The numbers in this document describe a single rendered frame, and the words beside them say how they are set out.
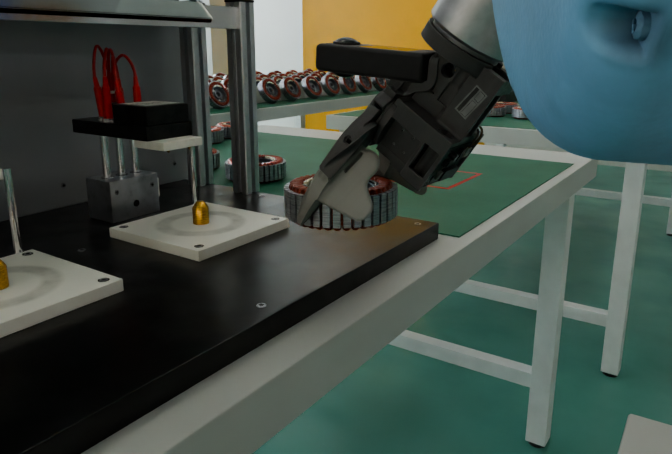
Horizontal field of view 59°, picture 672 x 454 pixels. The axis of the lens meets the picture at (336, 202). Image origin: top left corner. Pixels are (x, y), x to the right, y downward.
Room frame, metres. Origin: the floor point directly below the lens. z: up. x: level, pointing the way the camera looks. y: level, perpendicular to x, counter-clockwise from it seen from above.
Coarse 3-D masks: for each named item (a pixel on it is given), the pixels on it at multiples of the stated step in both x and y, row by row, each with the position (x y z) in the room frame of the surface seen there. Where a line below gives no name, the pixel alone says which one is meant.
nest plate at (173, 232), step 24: (168, 216) 0.72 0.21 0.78; (192, 216) 0.72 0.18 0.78; (216, 216) 0.72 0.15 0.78; (240, 216) 0.72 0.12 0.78; (264, 216) 0.72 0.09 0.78; (144, 240) 0.63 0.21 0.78; (168, 240) 0.62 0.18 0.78; (192, 240) 0.62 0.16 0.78; (216, 240) 0.62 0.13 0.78; (240, 240) 0.64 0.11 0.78
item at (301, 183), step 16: (304, 176) 0.60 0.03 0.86; (288, 192) 0.55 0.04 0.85; (304, 192) 0.54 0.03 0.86; (384, 192) 0.54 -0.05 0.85; (288, 208) 0.55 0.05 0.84; (320, 208) 0.52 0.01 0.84; (384, 208) 0.54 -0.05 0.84; (304, 224) 0.53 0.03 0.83; (320, 224) 0.52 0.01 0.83; (336, 224) 0.52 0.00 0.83; (352, 224) 0.53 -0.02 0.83; (368, 224) 0.52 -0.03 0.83
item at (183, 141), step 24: (72, 120) 0.77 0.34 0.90; (96, 120) 0.75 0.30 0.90; (120, 120) 0.72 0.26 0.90; (144, 120) 0.69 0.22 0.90; (168, 120) 0.71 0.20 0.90; (120, 144) 0.77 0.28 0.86; (144, 144) 0.70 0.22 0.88; (168, 144) 0.68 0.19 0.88; (192, 144) 0.71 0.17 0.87; (120, 168) 0.77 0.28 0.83
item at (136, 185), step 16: (96, 176) 0.76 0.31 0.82; (112, 176) 0.75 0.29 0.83; (128, 176) 0.76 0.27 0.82; (144, 176) 0.77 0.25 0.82; (96, 192) 0.74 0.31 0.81; (112, 192) 0.73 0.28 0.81; (128, 192) 0.75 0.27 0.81; (144, 192) 0.77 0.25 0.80; (96, 208) 0.74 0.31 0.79; (112, 208) 0.73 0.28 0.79; (128, 208) 0.75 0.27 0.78; (144, 208) 0.77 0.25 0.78
